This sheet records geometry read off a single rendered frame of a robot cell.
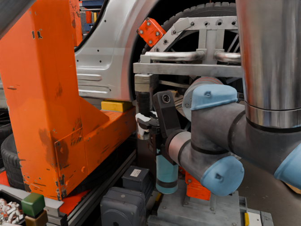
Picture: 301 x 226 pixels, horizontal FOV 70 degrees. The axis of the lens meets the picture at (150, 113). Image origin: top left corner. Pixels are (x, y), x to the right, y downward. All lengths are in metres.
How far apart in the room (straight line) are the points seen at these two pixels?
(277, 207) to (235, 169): 1.37
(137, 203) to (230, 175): 0.62
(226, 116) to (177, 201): 0.96
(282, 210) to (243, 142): 1.46
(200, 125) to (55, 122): 0.49
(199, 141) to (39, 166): 0.58
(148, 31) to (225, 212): 0.94
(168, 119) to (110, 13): 0.76
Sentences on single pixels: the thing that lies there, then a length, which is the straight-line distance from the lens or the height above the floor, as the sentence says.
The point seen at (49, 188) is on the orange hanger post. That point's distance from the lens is 0.84.
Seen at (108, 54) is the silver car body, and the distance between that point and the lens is 1.16.
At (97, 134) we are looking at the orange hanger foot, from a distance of 0.94.
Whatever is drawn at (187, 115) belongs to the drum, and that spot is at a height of 0.82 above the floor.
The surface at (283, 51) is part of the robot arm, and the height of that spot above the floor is 1.03.
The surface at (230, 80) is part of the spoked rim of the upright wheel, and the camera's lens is 0.91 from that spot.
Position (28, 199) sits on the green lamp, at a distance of 0.66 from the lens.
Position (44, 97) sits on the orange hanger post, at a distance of 0.69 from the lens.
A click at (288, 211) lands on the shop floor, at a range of 1.77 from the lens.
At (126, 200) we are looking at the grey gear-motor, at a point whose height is 0.41.
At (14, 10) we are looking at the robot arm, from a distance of 0.26.
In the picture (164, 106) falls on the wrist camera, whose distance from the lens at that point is 0.52.
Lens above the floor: 1.04
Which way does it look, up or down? 18 degrees down
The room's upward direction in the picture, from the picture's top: straight up
